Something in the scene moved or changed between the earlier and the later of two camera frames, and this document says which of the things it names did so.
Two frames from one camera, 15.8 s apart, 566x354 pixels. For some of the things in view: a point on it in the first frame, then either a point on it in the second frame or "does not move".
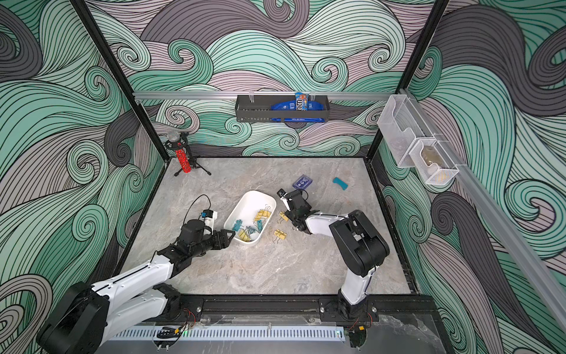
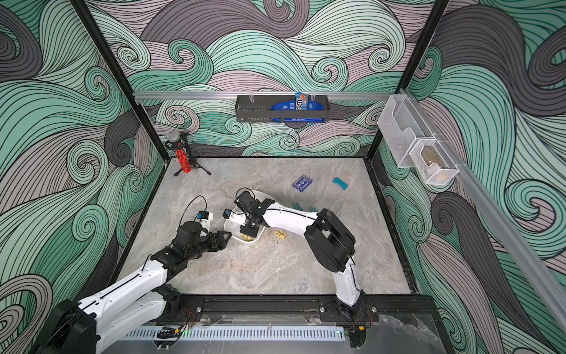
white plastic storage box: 250,217 does not move
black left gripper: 221,234 does not move
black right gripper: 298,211 to 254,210
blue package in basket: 301,103 does not move
